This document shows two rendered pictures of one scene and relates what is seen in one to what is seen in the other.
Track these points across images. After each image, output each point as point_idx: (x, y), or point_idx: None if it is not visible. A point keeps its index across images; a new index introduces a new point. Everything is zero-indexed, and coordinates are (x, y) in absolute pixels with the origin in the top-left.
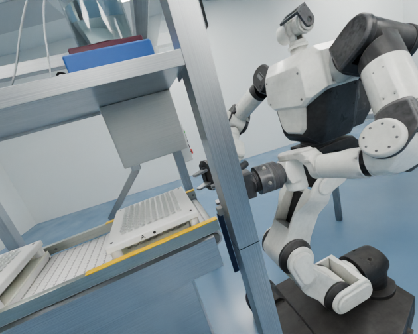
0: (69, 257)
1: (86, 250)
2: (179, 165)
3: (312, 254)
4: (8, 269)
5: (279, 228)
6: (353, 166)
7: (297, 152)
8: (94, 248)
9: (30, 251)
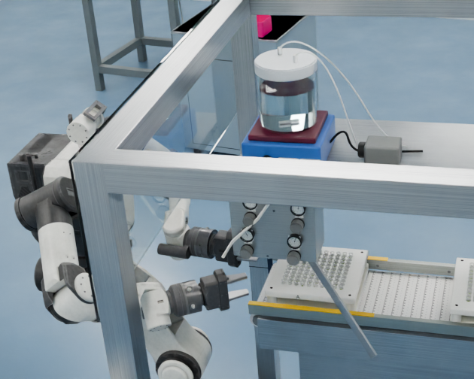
0: (421, 314)
1: (402, 312)
2: None
3: None
4: (461, 278)
5: (183, 332)
6: None
7: (183, 210)
8: (392, 310)
9: (452, 293)
